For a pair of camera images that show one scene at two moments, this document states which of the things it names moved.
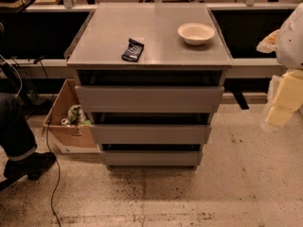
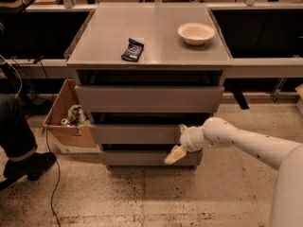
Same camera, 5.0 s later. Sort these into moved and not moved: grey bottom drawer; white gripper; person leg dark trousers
Moved: white gripper
Not moved: grey bottom drawer; person leg dark trousers
